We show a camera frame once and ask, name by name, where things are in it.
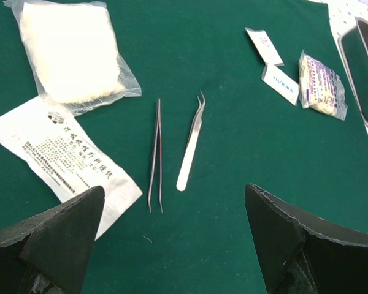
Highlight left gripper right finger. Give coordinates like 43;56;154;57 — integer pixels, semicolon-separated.
245;184;368;293

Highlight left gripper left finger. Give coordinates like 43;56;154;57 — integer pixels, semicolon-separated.
0;186;105;293

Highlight curved steel tweezers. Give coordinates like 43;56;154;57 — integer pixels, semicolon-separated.
176;91;206;192

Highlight straight steel tweezers long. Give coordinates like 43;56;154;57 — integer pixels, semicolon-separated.
147;98;163;213

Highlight cotton swab packet printed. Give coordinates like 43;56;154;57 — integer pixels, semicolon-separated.
298;51;348;121

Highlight white sachet blue text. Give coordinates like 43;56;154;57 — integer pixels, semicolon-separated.
261;64;299;106

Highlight white sachet small print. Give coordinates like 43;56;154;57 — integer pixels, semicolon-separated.
245;27;284;66

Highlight green surgical cloth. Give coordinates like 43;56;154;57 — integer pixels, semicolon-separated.
0;0;368;294

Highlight white suture packet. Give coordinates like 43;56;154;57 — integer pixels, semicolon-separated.
0;97;142;238

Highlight white gauze in clear bag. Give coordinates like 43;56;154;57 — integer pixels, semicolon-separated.
3;1;142;116

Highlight stainless steel tray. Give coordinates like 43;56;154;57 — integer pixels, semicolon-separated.
338;17;368;127

